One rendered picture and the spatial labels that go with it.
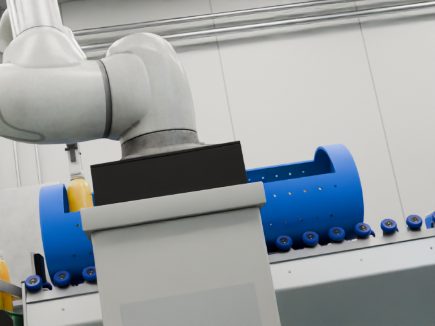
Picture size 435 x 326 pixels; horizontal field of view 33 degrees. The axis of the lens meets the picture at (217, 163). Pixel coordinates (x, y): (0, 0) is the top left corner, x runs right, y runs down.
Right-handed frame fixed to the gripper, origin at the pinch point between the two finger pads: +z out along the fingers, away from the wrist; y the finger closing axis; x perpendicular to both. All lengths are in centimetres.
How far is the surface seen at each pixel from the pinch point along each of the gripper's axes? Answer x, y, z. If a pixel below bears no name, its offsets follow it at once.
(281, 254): -52, -5, 35
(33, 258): 14.1, 0.6, 24.1
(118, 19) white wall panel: -25, 328, -193
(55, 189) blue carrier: 5.7, -3.0, 6.8
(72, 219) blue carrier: 1.8, -8.6, 16.9
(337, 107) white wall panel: -180, 327, -99
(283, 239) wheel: -53, -5, 30
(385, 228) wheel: -82, -6, 32
